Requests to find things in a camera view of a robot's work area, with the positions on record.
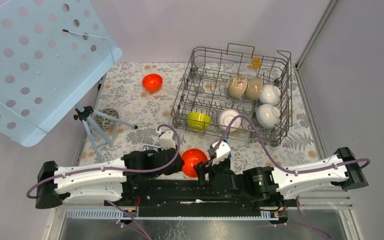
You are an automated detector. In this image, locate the orange bowl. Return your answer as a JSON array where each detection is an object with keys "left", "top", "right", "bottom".
[
  {"left": 142, "top": 73, "right": 163, "bottom": 93},
  {"left": 181, "top": 148, "right": 208, "bottom": 178}
]

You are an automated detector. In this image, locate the yellow bowl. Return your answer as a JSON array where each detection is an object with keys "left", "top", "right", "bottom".
[{"left": 186, "top": 112, "right": 212, "bottom": 132}]

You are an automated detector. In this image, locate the beige bowl with leaf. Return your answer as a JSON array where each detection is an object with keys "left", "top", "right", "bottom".
[{"left": 226, "top": 75, "right": 248, "bottom": 99}]

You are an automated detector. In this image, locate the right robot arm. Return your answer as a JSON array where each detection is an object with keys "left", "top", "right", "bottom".
[{"left": 193, "top": 147, "right": 371, "bottom": 206}]

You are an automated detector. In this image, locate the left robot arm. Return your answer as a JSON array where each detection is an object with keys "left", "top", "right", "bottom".
[{"left": 35, "top": 148, "right": 184, "bottom": 209}]

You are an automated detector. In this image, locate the yellow clip on rack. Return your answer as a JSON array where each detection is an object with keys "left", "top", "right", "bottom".
[{"left": 251, "top": 58, "right": 262, "bottom": 70}]

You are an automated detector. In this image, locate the blue playing card box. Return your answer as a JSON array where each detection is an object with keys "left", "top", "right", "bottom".
[{"left": 141, "top": 143, "right": 160, "bottom": 151}]

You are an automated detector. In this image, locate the blue toy car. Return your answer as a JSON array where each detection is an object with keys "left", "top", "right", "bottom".
[{"left": 219, "top": 139, "right": 232, "bottom": 159}]

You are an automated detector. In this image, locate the speckled stone coaster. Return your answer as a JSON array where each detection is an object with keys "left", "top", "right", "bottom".
[{"left": 94, "top": 108, "right": 119, "bottom": 130}]

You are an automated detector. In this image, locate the white bowl upside down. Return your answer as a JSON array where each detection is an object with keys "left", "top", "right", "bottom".
[{"left": 217, "top": 109, "right": 242, "bottom": 133}]

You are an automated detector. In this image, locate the floral tablecloth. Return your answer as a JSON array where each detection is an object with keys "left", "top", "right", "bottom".
[{"left": 78, "top": 63, "right": 319, "bottom": 173}]

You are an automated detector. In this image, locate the light blue tripod stand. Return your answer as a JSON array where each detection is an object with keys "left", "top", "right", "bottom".
[{"left": 73, "top": 103, "right": 138, "bottom": 163}]

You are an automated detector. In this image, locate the white bowl front right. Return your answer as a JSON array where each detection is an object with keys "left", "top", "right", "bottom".
[{"left": 255, "top": 104, "right": 281, "bottom": 130}]

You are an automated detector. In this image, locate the white bowl back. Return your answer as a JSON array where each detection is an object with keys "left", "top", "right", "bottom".
[{"left": 259, "top": 84, "right": 281, "bottom": 106}]

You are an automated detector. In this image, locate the plain beige bowl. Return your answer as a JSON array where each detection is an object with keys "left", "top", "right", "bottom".
[{"left": 245, "top": 77, "right": 264, "bottom": 101}]

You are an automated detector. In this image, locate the light blue perforated board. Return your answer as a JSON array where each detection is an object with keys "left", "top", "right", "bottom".
[{"left": 0, "top": 0, "right": 123, "bottom": 147}]

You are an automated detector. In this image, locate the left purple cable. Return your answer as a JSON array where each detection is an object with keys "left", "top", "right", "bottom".
[{"left": 25, "top": 124, "right": 182, "bottom": 200}]

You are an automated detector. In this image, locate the purple cable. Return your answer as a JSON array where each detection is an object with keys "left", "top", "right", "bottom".
[
  {"left": 25, "top": 124, "right": 182, "bottom": 200},
  {"left": 208, "top": 114, "right": 371, "bottom": 175}
]

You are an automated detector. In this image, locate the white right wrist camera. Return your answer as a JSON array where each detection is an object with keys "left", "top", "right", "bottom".
[{"left": 208, "top": 139, "right": 231, "bottom": 166}]

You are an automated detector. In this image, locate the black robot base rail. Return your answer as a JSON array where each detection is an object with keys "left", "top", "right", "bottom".
[{"left": 104, "top": 179, "right": 287, "bottom": 218}]

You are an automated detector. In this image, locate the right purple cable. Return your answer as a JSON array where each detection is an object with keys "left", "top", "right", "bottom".
[{"left": 208, "top": 114, "right": 371, "bottom": 175}]

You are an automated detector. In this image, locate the grey wire dish rack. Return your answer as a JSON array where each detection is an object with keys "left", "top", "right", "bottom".
[{"left": 170, "top": 43, "right": 293, "bottom": 147}]

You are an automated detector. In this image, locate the aluminium frame post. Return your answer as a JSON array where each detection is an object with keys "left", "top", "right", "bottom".
[{"left": 295, "top": 0, "right": 339, "bottom": 70}]

